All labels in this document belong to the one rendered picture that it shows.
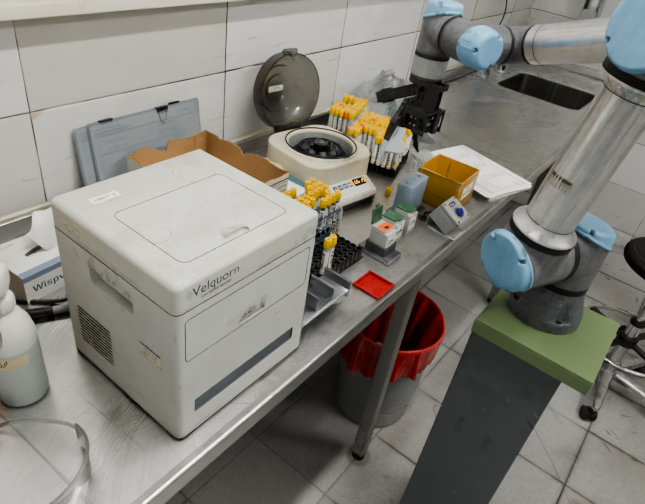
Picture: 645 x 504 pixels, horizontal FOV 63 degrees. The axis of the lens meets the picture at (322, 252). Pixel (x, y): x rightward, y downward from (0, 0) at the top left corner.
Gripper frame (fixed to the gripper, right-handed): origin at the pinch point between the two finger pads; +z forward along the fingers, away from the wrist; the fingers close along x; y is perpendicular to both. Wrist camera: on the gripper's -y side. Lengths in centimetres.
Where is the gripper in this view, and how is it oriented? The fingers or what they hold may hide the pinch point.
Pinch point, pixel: (397, 157)
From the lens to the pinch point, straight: 130.9
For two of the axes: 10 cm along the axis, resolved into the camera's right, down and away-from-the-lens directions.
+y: 7.0, 4.9, -5.2
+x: 7.0, -3.0, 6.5
